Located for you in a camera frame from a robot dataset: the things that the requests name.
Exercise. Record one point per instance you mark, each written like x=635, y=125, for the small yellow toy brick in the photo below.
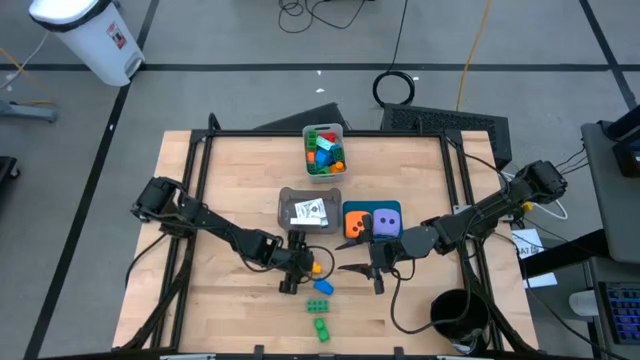
x=339, y=167

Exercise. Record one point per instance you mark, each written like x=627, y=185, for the orange studded toy brick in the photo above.
x=310, y=157

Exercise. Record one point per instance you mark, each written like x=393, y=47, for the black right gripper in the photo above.
x=387, y=252

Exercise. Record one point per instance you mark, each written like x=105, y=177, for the orange foam die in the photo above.
x=354, y=231

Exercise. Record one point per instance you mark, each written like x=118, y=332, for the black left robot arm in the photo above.
x=220, y=227

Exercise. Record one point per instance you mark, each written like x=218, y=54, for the black equipment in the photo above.
x=7, y=172

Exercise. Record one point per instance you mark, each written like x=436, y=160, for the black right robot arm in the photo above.
x=475, y=217

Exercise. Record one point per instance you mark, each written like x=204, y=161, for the backlit keyboard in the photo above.
x=622, y=312

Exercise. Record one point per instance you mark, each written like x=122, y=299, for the white plastic bin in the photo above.
x=325, y=179

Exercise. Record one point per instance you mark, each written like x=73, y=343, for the transparent grey plastic bin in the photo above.
x=285, y=210

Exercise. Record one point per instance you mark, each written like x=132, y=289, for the yellow sloped toy brick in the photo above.
x=317, y=268

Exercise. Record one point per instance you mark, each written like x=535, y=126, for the white computer mouse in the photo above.
x=582, y=302

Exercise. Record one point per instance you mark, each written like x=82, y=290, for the teal plastic bin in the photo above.
x=380, y=203

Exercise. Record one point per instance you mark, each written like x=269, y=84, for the green rectangular toy brick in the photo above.
x=311, y=138

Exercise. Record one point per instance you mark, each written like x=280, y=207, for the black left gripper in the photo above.
x=292, y=260

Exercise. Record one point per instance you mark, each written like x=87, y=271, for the large blue toy brick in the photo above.
x=324, y=160

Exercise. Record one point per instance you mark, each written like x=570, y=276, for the green stepped toy brick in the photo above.
x=321, y=330
x=339, y=152

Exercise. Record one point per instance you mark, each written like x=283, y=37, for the mint green toy brick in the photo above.
x=325, y=144

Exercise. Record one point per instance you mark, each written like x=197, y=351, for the black desk monitor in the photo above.
x=627, y=150

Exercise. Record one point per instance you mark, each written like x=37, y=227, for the grey chair base leg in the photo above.
x=27, y=111

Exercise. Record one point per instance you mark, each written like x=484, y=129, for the black desk leg bar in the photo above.
x=560, y=255

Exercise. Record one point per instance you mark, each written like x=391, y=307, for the grey desk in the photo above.
x=615, y=210

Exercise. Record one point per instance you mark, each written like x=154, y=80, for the purple foam die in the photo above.
x=387, y=231

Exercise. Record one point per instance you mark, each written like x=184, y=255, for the green arch toy brick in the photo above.
x=316, y=170

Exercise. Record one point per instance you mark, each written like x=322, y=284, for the black bucket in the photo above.
x=460, y=320

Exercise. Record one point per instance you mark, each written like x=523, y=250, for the green studded brick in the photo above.
x=317, y=305

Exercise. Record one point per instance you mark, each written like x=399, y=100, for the red toy brick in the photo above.
x=328, y=135

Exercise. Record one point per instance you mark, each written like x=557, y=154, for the black metal table frame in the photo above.
x=250, y=133

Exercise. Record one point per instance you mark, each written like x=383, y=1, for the white trash can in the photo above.
x=85, y=40

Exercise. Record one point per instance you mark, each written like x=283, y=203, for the white printed paper sheet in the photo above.
x=527, y=242

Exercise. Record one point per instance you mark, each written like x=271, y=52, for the small blue toy brick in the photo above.
x=323, y=286

